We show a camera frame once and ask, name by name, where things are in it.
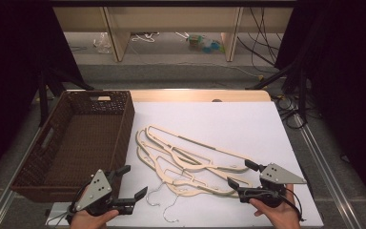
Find cream clothes hanger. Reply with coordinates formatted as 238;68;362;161
135;129;252;207
136;144;252;223
144;124;259;179

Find colourful plastic toys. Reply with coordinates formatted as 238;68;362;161
186;33;225;54

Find black stand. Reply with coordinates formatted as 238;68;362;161
37;67;95;127
244;58;311;123

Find brown woven basket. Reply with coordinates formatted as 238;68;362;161
10;90;136;203

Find right hand-held gripper cable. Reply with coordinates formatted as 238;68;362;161
279;185;307;222

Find dark curtain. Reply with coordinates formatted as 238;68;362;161
0;0;85;189
274;0;366;219

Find beige shelf unit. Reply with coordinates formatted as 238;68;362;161
52;7;295;63

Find clear plastic bag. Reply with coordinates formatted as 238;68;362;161
92;31;112;54

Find left hand-held gripper cable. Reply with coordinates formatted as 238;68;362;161
46;208;77;229

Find person's left hand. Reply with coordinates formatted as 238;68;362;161
70;209;120;229

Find white table mat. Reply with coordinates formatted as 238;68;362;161
46;100;325;227

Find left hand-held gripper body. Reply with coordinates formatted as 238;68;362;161
66;168;137;218

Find person's right hand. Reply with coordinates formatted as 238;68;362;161
249;185;301;229

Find hanging black cables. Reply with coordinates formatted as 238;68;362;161
236;7;284;69

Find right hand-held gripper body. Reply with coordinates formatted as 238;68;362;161
237;162;308;208

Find coiled black floor cables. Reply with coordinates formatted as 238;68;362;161
272;94;311;130

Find metal floor rail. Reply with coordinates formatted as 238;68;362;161
294;114;365;229
0;127;43;229

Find white cord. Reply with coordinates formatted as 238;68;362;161
131;31;160;44

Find hand-held gripper cable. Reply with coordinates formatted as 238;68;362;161
46;208;77;229
279;185;307;222

